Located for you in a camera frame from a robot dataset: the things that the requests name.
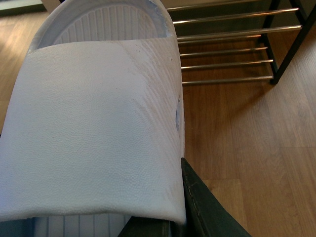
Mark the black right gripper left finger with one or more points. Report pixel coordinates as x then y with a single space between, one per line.
146 227

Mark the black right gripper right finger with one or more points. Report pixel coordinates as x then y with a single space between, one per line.
206 217

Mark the light blue slide sandal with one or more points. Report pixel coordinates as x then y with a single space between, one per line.
94 130

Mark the black metal shoe rack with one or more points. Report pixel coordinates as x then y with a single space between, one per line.
239 20

